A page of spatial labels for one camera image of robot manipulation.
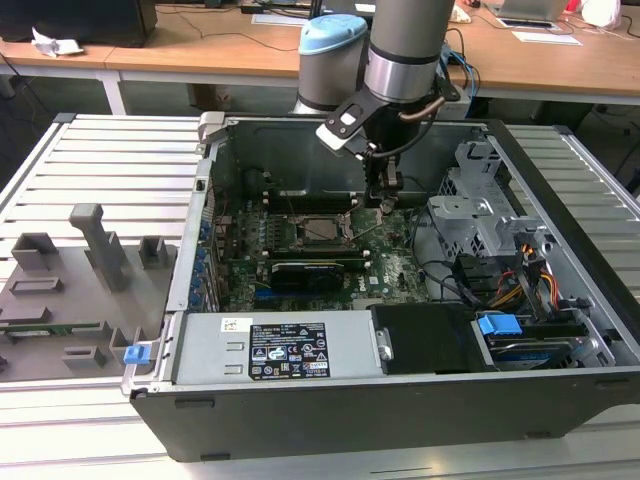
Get metal socket cover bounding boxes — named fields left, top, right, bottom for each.
left=343, top=202, right=388, bottom=241

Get CPU socket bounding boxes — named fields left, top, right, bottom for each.
left=292, top=215, right=348, bottom=252

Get blue expansion slot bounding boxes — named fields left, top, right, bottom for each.
left=253, top=285, right=281, bottom=307

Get black RAM stick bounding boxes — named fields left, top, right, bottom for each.
left=263, top=191, right=357, bottom=205
left=258, top=256, right=371, bottom=272

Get metal drive cage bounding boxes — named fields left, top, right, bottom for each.
left=427, top=138, right=557, bottom=262

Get green motherboard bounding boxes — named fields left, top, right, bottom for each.
left=214, top=197, right=432, bottom=314

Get white paper sheet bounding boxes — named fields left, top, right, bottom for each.
left=251, top=13, right=315, bottom=27
left=511, top=29, right=585, bottom=47

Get black graphics card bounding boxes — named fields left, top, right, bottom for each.
left=269, top=259, right=347, bottom=296

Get grey laptop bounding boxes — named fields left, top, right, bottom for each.
left=492, top=0, right=567, bottom=32

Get wooden desk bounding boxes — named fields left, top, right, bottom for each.
left=0, top=0, right=640, bottom=107

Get black plastic shroud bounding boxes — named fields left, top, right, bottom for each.
left=372, top=302, right=497, bottom=377

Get blue disk carrier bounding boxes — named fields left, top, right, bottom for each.
left=476, top=311, right=524, bottom=352

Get white round object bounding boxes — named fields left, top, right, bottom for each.
left=578, top=0, right=622, bottom=29

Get hard disk with blue label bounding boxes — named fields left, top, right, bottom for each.
left=487, top=339, right=577, bottom=372

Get grey power supply unit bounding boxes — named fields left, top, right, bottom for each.
left=174, top=309, right=385, bottom=386

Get black open PC case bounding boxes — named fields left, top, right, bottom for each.
left=122, top=112, right=640, bottom=464

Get black computer box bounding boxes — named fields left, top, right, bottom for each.
left=0, top=0, right=159, bottom=49

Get blue case latch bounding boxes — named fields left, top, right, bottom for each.
left=122, top=343, right=152, bottom=367

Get crumpled white paper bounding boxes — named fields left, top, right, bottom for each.
left=30, top=26, right=86, bottom=59

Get grey parts rack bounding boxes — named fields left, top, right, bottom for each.
left=0, top=202, right=179, bottom=382

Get green RAM stick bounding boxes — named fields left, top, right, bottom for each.
left=0, top=322, right=102, bottom=337

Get black camera cable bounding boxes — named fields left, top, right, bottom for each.
left=367, top=97, right=447, bottom=162

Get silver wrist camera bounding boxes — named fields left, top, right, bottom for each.
left=315, top=97, right=372, bottom=152

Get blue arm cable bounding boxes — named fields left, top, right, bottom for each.
left=442, top=42, right=482, bottom=104

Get grey case handle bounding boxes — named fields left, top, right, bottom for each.
left=197, top=111, right=229, bottom=147

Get yellow red wire bundle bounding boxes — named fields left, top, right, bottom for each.
left=492, top=242, right=559, bottom=308

